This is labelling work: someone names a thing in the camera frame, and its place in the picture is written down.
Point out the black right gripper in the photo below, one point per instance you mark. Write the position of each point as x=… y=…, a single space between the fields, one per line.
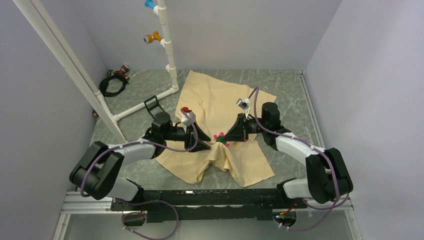
x=237 y=133

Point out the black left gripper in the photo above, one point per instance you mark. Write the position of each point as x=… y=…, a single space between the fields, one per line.
x=190 y=139

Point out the pink flower smiley brooch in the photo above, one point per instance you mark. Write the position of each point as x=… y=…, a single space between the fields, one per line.
x=219 y=138

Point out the cream yellow t-shirt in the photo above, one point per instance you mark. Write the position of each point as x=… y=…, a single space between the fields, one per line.
x=214 y=103

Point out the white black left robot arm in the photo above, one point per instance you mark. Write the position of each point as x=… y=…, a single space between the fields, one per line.
x=96 y=173

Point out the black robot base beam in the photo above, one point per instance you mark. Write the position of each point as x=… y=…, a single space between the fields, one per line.
x=211 y=204

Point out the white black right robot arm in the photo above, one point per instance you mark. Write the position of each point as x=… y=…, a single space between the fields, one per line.
x=327 y=177

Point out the orange hook on pipe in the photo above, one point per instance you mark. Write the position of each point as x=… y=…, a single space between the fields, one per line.
x=150 y=38

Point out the blue hook on pipe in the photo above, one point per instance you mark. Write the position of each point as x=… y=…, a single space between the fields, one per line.
x=149 y=4

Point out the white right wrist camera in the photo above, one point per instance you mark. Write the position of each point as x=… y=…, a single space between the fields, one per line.
x=243 y=103

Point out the small black wire stand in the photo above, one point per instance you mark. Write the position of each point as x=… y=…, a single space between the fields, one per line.
x=152 y=103

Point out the aluminium rail frame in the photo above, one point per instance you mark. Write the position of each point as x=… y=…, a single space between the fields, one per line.
x=75 y=204

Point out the white pvc pipe frame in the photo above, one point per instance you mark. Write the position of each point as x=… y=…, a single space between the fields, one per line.
x=40 y=104

